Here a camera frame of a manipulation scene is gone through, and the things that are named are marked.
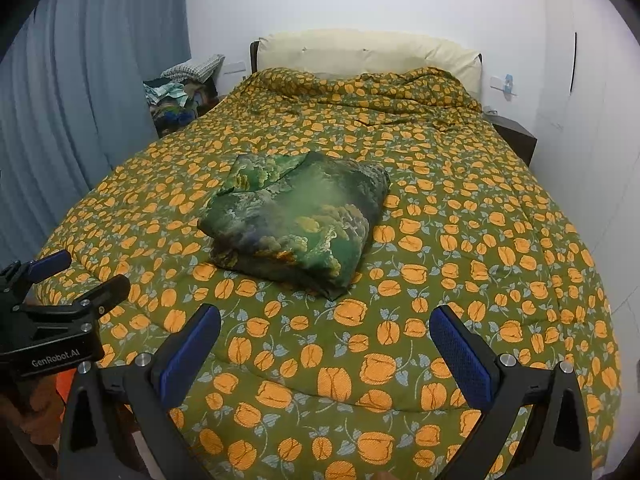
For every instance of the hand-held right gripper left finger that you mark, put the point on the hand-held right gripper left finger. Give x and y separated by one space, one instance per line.
190 355

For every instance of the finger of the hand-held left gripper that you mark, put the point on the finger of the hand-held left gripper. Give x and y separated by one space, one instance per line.
52 262
107 292

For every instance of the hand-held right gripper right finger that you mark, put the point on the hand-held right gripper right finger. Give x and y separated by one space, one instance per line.
460 355

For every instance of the green printed garment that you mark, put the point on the green printed garment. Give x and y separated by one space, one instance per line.
300 215

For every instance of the pile of mixed clothes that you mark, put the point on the pile of mixed clothes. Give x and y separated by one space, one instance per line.
172 105

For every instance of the orange floral green quilt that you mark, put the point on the orange floral green quilt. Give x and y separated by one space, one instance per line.
450 270

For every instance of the blue-grey curtain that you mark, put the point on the blue-grey curtain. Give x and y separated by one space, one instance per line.
85 110

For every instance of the dark wooden nightstand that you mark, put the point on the dark wooden nightstand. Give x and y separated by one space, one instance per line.
517 137

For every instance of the checked pillow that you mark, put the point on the checked pillow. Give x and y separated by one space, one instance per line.
195 67

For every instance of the white wardrobe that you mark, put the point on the white wardrobe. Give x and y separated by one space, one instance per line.
585 110

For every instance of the cream padded headboard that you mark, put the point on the cream padded headboard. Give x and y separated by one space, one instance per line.
370 52

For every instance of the white wall socket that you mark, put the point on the white wall socket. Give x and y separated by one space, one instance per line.
235 67

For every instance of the blue wall hook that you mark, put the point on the blue wall hook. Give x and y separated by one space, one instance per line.
507 84

